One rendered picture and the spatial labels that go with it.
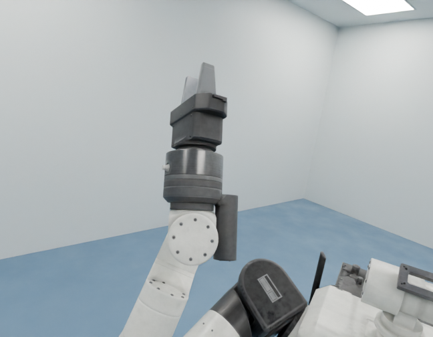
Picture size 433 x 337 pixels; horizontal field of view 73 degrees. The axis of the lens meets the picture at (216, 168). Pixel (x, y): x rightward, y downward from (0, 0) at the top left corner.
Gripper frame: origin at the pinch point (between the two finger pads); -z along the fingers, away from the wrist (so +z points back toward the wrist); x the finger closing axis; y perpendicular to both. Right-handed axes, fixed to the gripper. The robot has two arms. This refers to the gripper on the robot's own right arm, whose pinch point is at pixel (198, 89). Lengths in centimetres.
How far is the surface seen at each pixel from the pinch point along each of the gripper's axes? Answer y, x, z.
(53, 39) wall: 25, -210, -115
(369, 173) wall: -404, -214, -58
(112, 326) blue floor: -33, -173, 93
